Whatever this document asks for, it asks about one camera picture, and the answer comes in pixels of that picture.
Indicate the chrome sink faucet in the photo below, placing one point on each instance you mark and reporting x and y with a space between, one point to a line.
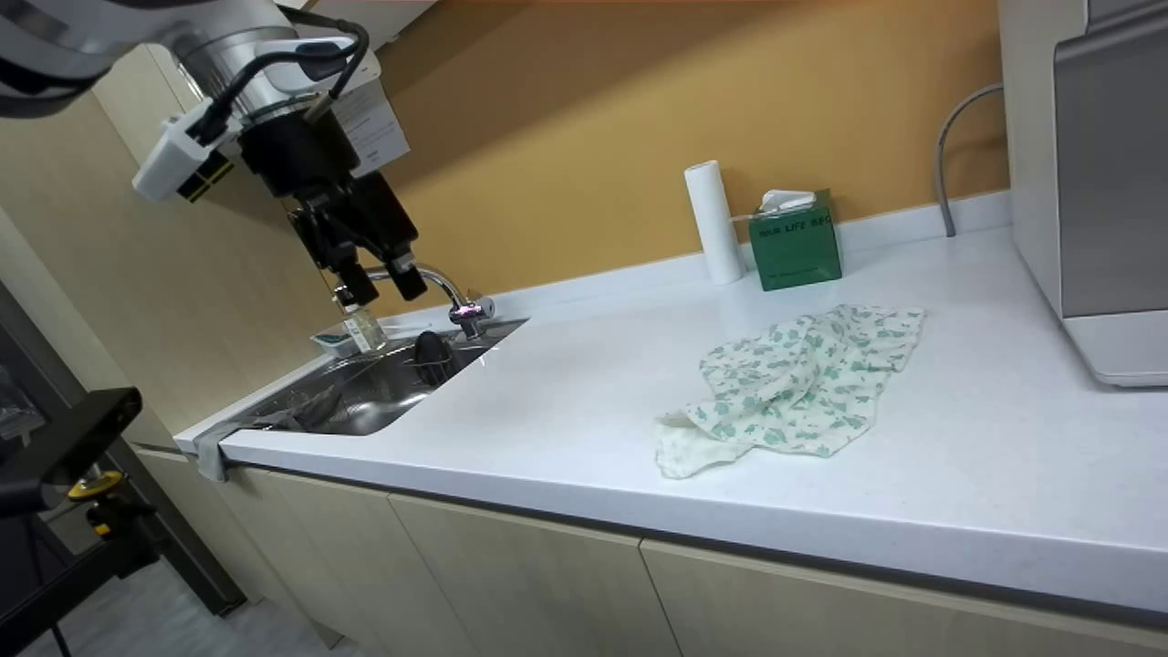
467 313

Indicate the white paper note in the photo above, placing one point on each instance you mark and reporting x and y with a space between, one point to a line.
376 131

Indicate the green patterned white towel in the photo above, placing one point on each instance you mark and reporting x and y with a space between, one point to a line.
804 378

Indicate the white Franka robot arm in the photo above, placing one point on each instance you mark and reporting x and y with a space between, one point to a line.
86 38

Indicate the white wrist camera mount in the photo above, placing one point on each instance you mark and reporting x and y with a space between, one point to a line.
177 151

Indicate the beige base cabinet door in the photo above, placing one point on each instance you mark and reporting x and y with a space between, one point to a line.
850 606
293 553
535 584

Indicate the stainless steel sink basin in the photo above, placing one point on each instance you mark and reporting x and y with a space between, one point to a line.
365 389

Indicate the white tissue in box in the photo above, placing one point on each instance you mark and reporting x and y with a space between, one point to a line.
785 199

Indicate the yellow clamp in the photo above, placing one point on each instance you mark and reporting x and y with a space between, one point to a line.
97 491

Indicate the silver coffee machine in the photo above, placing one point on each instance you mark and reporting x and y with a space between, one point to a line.
1096 185

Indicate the green tissue box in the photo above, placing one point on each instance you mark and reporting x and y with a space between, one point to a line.
796 251

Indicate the dark object in sink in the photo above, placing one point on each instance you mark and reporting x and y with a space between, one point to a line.
437 351

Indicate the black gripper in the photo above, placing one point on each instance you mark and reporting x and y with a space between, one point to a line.
333 204

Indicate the white paper towel roll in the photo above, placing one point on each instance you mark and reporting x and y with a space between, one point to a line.
713 219

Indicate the black robot cart frame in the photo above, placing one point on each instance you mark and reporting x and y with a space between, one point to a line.
61 513

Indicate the beige wall cabinet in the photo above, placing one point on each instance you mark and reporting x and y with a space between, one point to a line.
131 110

